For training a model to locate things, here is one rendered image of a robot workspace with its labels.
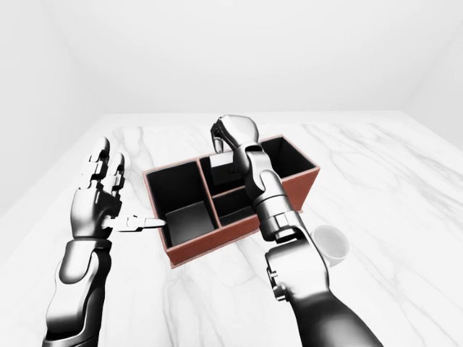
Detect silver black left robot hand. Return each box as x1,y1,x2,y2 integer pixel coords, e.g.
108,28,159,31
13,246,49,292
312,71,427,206
69,136,166,240

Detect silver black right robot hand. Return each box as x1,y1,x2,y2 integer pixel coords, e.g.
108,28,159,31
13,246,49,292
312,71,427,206
210,114,261,153

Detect red-brown desk caddy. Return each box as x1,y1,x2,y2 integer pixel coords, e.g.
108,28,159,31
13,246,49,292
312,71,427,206
142,134,322,270

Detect white mug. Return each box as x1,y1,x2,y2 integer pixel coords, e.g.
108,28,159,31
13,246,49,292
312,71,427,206
312,224,352,269

